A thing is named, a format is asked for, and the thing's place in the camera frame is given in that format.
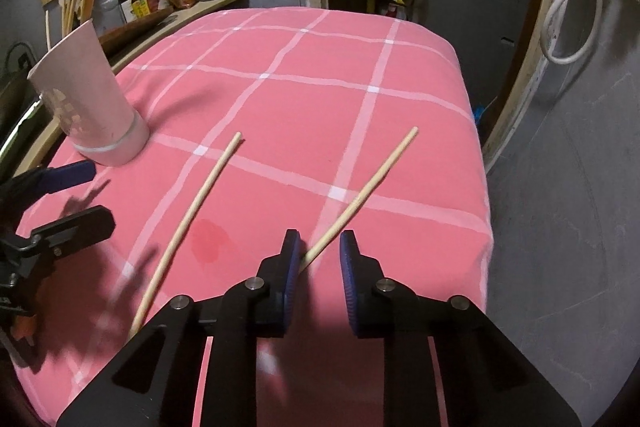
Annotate thin pale wooden chopstick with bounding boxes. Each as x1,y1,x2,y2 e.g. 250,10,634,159
127,131,244,342

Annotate white hose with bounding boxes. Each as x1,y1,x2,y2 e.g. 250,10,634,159
538,0,606,66

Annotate pink plastic utensil holder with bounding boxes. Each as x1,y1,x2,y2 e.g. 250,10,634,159
28,20,150,167

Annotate wooden cutting board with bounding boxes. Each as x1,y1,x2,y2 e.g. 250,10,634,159
99,8,174,58

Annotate dark grey cabinet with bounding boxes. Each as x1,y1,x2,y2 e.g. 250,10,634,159
413,0,529,108

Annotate pink checked tablecloth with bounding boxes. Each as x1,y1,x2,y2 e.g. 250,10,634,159
17,8,494,425

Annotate person's left hand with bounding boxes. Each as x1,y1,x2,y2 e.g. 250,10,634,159
11,315,38,347

